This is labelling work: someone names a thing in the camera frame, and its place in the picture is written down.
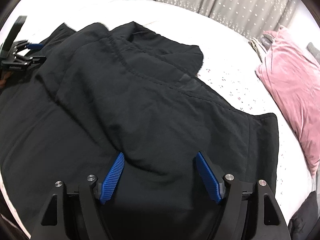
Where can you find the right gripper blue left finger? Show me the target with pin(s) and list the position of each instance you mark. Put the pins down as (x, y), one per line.
(107, 187)

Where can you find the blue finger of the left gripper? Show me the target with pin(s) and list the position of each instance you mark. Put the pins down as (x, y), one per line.
(34, 61)
(34, 46)

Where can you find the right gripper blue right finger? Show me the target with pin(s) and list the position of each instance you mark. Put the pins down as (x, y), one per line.
(212, 177)

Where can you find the black long coat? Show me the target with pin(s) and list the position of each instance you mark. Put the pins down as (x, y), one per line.
(128, 90)

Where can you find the dark grey folded garment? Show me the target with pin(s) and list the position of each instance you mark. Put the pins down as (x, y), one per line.
(304, 224)

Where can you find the pink velvet pillow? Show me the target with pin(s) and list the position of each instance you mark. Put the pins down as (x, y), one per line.
(291, 75)

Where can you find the folded beige and grey linens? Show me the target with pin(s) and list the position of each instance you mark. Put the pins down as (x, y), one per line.
(261, 45)

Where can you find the grey quilted headboard cushion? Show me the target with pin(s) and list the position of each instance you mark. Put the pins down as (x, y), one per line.
(314, 51)

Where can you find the grey dotted curtain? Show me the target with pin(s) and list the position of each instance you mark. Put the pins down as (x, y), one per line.
(249, 18)

